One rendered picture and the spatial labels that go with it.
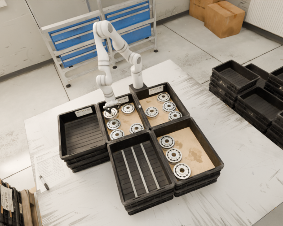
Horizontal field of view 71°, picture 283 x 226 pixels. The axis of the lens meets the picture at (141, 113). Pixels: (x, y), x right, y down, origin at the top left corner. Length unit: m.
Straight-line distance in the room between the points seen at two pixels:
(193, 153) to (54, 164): 1.01
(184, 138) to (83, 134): 0.73
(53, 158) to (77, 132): 0.27
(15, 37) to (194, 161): 3.39
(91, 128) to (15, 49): 2.71
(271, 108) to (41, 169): 2.18
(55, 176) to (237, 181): 1.23
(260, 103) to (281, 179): 1.04
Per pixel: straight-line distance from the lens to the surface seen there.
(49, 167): 1.65
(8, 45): 3.99
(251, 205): 1.43
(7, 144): 3.09
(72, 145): 1.51
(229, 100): 2.36
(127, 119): 1.52
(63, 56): 3.18
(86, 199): 1.44
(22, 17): 3.83
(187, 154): 1.33
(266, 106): 2.41
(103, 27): 1.30
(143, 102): 1.62
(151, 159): 1.31
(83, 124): 1.59
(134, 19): 3.35
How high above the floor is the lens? 1.99
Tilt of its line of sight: 48 degrees down
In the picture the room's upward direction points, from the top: 9 degrees counter-clockwise
